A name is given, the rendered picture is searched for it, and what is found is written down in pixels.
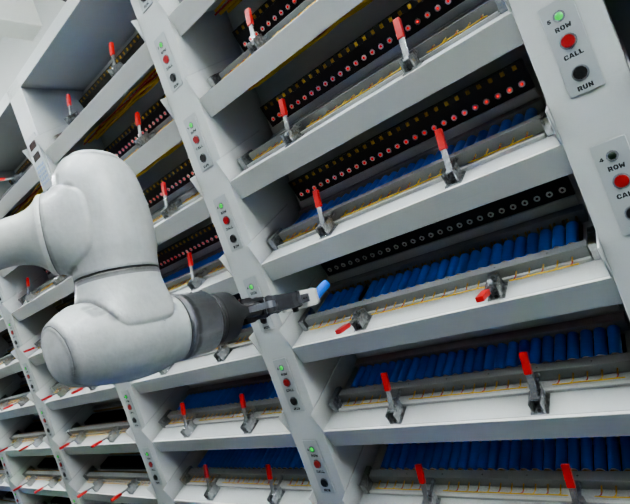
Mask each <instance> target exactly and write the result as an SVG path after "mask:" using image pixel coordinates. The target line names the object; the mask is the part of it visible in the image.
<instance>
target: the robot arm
mask: <svg viewBox="0 0 630 504"><path fill-rule="evenodd" d="M18 265H35V266H39V267H42V268H45V269H46V270H48V271H50V272H51V273H52V274H54V275H55V276H57V275H68V276H72V278H73V282H74V289H75V301H74V305H71V306H68V307H66V308H64V309H63V310H61V311H60V312H59V313H57V314H56V315H55V316H54V317H53V318H52V319H51V320H50V321H49V322H48V323H47V324H46V325H45V326H44V328H43V330H42V333H41V348H42V353H43V357H44V360H45V362H46V365H47V368H48V370H49V372H50V373H51V375H52V376H53V378H54V379H55V380H56V381H58V382H59V383H60V384H62V385H64V386H68V387H81V388H82V387H94V386H103V385H110V384H121V383H126V382H130V381H134V380H138V379H141V378H144V377H147V376H150V375H153V374H156V373H158V372H160V371H163V370H165V369H166V368H168V367H169V366H170V365H172V364H174V363H176V362H178V361H183V360H186V359H189V358H191V357H194V356H198V355H201V354H205V353H208V352H211V351H213V350H214V349H216V348H217V347H218V345H219V344H222V343H226V342H229V341H233V340H234V339H236V338H237V337H238V336H239V334H240V332H241V330H242V327H243V326H244V325H247V324H251V323H254V322H256V321H257V320H260V319H264V318H267V317H268V316H270V315H272V314H275V313H277V314H278V313H280V312H281V311H282V312H283V313H285V312H289V311H293V313H294V312H298V311H299V309H302V308H306V307H310V306H313V305H317V304H320V301H319V297H318V293H317V289H316V288H311V289H306V290H301V291H294V292H291V293H285V294H279V295H277V294H276V295H271V296H270V295H267V296H265V297H257V298H244V299H240V300H239V301H238V300H237V299H236V298H235V297H234V296H233V295H232V294H230V293H228V292H217V293H211V294H209V293H207V292H205V291H202V290H200V291H198V292H190V293H188V292H187V293H180V294H170V293H169V291H168V289H167V287H166V285H165V283H164V281H163V278H162V276H161V272H160V269H159V263H158V255H157V239H156V234H155V229H154V224H153V220H152V216H151V213H150V209H149V206H148V203H147V200H146V198H145V196H144V193H143V191H142V189H141V186H140V184H139V182H138V180H137V178H136V176H135V174H134V173H133V171H132V170H131V168H130V167H129V166H128V165H127V164H126V163H125V162H124V161H123V160H121V159H120V158H119V157H117V156H116V155H115V154H112V153H110V152H106V151H102V150H95V149H85V150H79V151H75V152H73V153H71V154H70V155H68V156H66V157H65V158H63V159H62V160H61V162H60V163H59V165H58V166H57V168H56V169H55V171H54V173H53V175H52V187H51V188H49V190H48V191H47V192H45V193H43V194H38V195H36V196H35V198H34V199H33V201H32V202H31V204H30V205H29V206H28V207H27V208H26V209H25V210H23V211H22V212H20V213H18V214H15V215H12V216H9V217H6V218H3V219H0V270H2V269H6V268H9V267H13V266H18Z"/></svg>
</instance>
